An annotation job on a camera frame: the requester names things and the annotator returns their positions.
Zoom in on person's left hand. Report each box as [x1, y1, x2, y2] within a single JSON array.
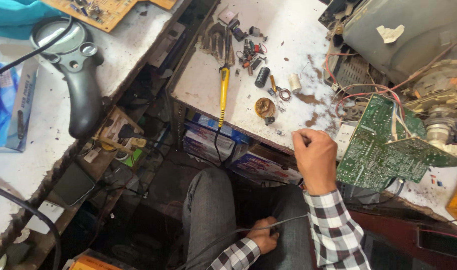
[[246, 216, 280, 256]]

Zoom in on person's right hand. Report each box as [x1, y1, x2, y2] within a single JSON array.
[[291, 128, 339, 196]]

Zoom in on thin gray cable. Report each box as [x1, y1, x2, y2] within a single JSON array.
[[176, 214, 309, 270]]

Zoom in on round solder paste tin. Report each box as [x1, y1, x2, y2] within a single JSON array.
[[254, 97, 277, 119]]

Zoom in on white cylindrical capacitor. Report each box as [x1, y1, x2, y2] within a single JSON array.
[[288, 73, 303, 93]]

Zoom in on person's gray trousers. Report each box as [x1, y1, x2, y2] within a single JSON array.
[[181, 167, 316, 270]]

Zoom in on green circuit board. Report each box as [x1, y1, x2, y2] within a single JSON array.
[[336, 93, 457, 193]]

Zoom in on black cylindrical capacitor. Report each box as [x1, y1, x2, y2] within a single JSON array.
[[254, 66, 271, 89]]

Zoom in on stack of blue boxes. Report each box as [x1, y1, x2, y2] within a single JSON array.
[[183, 112, 305, 185]]

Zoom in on yellow soldering iron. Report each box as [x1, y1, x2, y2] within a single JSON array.
[[217, 33, 231, 128]]

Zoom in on pile of small electronic components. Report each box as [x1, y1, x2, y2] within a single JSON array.
[[235, 37, 269, 77]]

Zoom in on black plastic component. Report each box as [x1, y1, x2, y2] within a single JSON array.
[[228, 19, 249, 43]]

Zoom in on gray television picture tube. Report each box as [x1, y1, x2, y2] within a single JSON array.
[[318, 0, 457, 158]]

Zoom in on silver heat sink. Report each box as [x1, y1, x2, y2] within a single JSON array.
[[218, 5, 237, 25]]

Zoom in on power strip with plugs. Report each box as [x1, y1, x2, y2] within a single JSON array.
[[91, 106, 148, 163]]

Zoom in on orange box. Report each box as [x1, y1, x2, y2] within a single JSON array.
[[68, 254, 121, 270]]

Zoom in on black phone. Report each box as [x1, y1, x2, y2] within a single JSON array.
[[52, 162, 97, 207]]

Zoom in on white adapter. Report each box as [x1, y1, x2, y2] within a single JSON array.
[[25, 200, 65, 235]]

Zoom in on brown circuit board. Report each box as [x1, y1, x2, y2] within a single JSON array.
[[41, 0, 177, 33]]

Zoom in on blue printed carton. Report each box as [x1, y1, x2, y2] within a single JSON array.
[[0, 61, 39, 153]]

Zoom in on teal cloth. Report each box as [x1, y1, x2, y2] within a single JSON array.
[[0, 0, 65, 41]]

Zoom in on white wall socket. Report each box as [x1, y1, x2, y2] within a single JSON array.
[[333, 123, 357, 162]]

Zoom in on bundle of coloured wires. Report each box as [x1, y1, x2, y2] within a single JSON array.
[[325, 52, 406, 118]]

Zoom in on black soldering iron cord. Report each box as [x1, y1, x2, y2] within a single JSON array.
[[213, 127, 225, 166]]

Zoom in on black-handled magnifying glass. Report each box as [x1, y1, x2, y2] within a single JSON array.
[[29, 16, 106, 140]]

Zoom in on thick black cable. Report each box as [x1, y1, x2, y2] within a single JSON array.
[[0, 181, 63, 270]]

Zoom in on thin black cable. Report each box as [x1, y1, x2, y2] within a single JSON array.
[[0, 16, 74, 82]]

